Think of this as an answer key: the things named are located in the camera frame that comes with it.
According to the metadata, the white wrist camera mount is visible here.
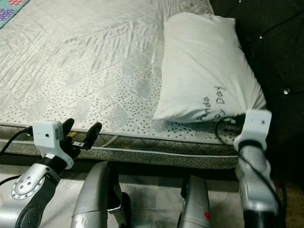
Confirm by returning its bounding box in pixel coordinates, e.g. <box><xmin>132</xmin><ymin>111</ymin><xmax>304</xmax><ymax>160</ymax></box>
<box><xmin>234</xmin><ymin>109</ymin><xmax>272</xmax><ymax>152</ymax></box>
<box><xmin>32</xmin><ymin>120</ymin><xmax>65</xmax><ymax>157</ymax></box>

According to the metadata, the white pillow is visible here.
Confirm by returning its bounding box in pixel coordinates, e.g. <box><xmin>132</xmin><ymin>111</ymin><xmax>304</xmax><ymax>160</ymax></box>
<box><xmin>152</xmin><ymin>12</ymin><xmax>266</xmax><ymax>124</ymax></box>

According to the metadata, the silver robot left leg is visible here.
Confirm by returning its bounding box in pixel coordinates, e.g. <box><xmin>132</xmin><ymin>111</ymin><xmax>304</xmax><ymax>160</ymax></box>
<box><xmin>70</xmin><ymin>161</ymin><xmax>126</xmax><ymax>228</ymax></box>

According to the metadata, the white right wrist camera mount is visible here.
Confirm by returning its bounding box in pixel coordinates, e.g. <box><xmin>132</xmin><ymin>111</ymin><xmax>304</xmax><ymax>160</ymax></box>
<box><xmin>234</xmin><ymin>109</ymin><xmax>272</xmax><ymax>152</ymax></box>

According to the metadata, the silver robot right leg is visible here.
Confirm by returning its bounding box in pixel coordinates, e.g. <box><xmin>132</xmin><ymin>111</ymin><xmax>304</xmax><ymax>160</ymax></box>
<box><xmin>177</xmin><ymin>176</ymin><xmax>212</xmax><ymax>228</ymax></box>

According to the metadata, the black tufted headboard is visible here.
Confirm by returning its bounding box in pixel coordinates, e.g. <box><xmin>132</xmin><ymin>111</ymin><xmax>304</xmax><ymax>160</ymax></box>
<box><xmin>209</xmin><ymin>0</ymin><xmax>304</xmax><ymax>181</ymax></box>

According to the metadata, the dark bed base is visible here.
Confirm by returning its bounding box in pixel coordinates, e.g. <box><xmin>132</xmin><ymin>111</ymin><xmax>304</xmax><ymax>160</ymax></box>
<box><xmin>0</xmin><ymin>152</ymin><xmax>238</xmax><ymax>180</ymax></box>

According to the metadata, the silver robot leg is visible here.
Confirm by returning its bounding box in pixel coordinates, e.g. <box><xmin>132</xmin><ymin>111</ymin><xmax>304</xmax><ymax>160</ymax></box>
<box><xmin>70</xmin><ymin>161</ymin><xmax>126</xmax><ymax>228</ymax></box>
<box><xmin>177</xmin><ymin>176</ymin><xmax>212</xmax><ymax>228</ymax></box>

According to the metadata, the grey quilted mattress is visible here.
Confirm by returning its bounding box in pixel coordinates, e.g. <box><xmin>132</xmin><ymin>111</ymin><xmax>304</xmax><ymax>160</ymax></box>
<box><xmin>0</xmin><ymin>0</ymin><xmax>243</xmax><ymax>169</ymax></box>

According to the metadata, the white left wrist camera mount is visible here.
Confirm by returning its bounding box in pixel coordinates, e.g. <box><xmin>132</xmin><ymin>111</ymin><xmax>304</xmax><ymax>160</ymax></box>
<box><xmin>32</xmin><ymin>120</ymin><xmax>65</xmax><ymax>157</ymax></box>

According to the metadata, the teal blanket with colourful shapes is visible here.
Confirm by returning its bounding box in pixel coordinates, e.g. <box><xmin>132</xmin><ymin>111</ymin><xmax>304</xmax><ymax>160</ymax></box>
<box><xmin>0</xmin><ymin>0</ymin><xmax>29</xmax><ymax>28</ymax></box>

